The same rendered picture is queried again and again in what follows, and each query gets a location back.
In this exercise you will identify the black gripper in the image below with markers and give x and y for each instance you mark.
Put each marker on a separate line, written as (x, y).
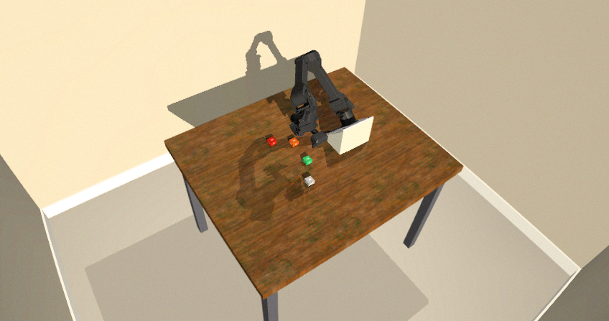
(318, 137)

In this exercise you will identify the orange block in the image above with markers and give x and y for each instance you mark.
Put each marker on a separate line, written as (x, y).
(293, 142)

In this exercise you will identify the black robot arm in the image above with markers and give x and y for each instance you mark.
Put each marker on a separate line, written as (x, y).
(301, 94)

